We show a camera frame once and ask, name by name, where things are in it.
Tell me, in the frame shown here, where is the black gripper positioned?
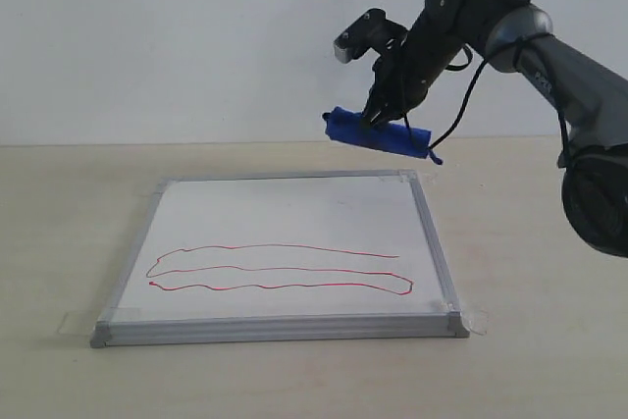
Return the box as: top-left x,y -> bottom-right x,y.
360,11 -> 463,129

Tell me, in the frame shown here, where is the blue cloth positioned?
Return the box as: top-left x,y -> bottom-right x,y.
322,107 -> 443,165

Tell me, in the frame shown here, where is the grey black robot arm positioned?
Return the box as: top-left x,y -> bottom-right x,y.
363,0 -> 627,257

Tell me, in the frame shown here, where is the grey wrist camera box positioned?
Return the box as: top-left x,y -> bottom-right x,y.
333,8 -> 407,64

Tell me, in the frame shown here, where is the white board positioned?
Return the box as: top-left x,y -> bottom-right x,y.
90,170 -> 470,348

